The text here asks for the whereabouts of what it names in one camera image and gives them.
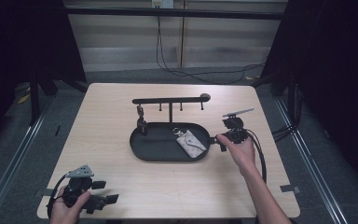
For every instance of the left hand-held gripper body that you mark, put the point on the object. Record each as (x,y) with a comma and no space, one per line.
(77,183)

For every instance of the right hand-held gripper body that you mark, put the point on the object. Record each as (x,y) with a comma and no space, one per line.
(236,132)

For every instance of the grey patterned key pouch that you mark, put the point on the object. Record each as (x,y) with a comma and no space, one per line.
(192,144)

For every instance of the black tray with hook stand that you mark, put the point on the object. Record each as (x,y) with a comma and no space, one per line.
(155,146)

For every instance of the black car key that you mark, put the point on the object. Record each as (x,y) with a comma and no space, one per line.
(142,124)

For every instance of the person's right hand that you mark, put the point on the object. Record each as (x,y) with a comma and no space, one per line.
(244,155)

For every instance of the person's left hand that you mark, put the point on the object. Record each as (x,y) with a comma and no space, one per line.
(66,213)

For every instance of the grey tape strip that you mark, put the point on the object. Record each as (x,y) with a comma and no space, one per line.
(42,193)
(289,188)

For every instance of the black stand leg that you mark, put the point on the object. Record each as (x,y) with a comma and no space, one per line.
(34,102)

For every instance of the yellow floor marker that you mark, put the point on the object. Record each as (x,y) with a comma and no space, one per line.
(24,98)

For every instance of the dark curtain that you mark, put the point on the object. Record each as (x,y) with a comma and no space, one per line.
(332,77)
(18,40)

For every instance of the metal floor rail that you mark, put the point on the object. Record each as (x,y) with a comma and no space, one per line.
(9,168)
(317,177)

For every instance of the black horizontal frame bar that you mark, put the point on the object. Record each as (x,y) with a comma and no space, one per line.
(167,13)

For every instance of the white wall socket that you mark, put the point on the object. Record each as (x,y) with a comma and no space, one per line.
(163,3)

